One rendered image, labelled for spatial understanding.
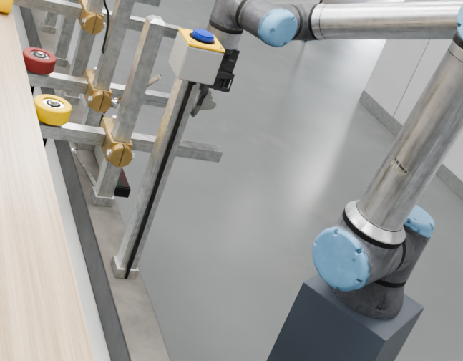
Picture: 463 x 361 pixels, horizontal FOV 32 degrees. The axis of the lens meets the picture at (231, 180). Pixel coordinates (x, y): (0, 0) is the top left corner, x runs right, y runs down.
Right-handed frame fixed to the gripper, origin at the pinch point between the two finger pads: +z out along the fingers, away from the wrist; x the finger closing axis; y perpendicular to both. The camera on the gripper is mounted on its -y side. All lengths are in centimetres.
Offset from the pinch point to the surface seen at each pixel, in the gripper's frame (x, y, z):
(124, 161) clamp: -33.7, -25.5, -1.6
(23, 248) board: -78, -52, -9
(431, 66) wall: 196, 219, 40
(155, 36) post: -31, -25, -30
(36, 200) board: -63, -49, -9
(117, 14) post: -6.0, -27.2, -24.5
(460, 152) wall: 144, 223, 69
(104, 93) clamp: -8.0, -26.3, -5.2
